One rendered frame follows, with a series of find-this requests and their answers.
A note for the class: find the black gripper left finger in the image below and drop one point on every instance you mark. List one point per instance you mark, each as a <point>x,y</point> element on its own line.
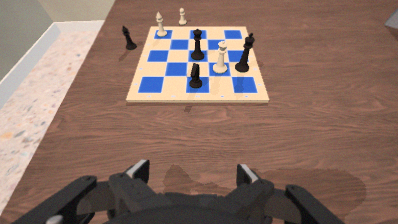
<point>117,195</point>

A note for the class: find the white chess piece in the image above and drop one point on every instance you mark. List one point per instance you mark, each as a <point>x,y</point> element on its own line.
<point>220,67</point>
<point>161,31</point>

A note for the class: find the blue and cream chessboard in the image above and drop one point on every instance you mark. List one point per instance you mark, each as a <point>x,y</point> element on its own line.
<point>163,72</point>

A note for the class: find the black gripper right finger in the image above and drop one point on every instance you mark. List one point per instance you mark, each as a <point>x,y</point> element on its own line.
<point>262,201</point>

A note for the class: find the white pawn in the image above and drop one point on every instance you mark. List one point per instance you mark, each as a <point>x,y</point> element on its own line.
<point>182,20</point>

